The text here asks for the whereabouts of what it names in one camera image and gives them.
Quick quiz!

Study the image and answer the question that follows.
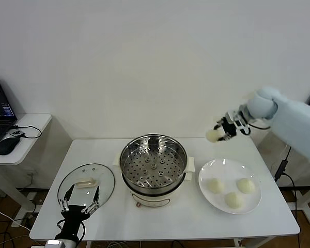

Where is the black computer mouse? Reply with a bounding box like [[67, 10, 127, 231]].
[[0, 136, 19, 156]]

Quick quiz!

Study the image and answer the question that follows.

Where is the white round plate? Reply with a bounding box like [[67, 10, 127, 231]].
[[198, 158, 262, 215]]

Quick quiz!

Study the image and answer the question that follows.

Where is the perforated steel steamer basket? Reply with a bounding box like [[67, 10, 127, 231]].
[[119, 133, 189, 191]]

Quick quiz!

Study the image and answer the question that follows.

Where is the glass lid with cream handle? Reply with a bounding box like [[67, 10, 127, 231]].
[[57, 162, 116, 210]]

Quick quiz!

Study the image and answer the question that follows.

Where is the white steamed baozi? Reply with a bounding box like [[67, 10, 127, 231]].
[[224, 191, 245, 209], [206, 129, 224, 143], [208, 178, 226, 195], [236, 177, 256, 194]]

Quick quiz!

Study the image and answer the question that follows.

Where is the white rounded side table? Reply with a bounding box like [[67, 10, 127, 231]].
[[0, 113, 53, 228]]

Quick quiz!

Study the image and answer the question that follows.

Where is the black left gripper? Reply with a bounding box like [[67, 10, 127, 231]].
[[55, 183, 101, 240]]

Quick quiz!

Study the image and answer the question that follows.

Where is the black looped laptop cable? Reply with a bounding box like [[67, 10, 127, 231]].
[[12, 125, 43, 140]]

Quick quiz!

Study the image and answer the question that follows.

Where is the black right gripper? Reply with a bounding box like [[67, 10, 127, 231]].
[[213, 106, 247, 143]]

